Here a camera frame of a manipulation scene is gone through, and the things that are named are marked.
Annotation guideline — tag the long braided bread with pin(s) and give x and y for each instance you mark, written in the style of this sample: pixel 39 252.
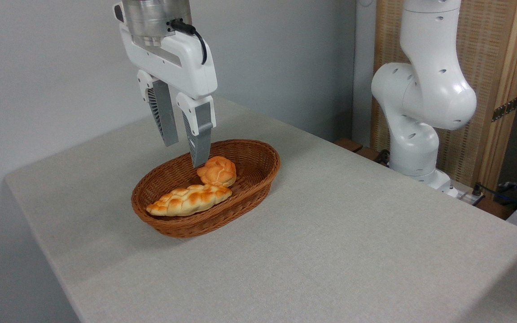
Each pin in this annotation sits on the long braided bread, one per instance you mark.
pixel 189 199

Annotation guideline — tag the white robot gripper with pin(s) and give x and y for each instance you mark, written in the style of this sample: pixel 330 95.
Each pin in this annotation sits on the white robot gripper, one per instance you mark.
pixel 186 63

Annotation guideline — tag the round bread roll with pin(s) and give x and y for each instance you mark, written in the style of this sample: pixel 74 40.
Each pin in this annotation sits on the round bread roll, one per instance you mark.
pixel 217 172

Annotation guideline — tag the metal screen hinge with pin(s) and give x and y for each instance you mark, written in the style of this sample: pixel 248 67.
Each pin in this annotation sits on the metal screen hinge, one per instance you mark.
pixel 505 109

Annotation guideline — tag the brown wicker basket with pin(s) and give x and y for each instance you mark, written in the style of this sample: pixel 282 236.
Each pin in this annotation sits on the brown wicker basket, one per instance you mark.
pixel 251 157

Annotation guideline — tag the beige tablecloth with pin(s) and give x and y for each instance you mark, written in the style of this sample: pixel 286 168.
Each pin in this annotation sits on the beige tablecloth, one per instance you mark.
pixel 330 233

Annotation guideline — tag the brown wooden base plank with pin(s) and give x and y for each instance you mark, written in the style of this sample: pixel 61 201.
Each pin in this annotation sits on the brown wooden base plank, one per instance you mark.
pixel 350 145

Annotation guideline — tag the wooden rattan folding screen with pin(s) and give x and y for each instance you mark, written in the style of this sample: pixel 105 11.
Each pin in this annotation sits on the wooden rattan folding screen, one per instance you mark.
pixel 492 45

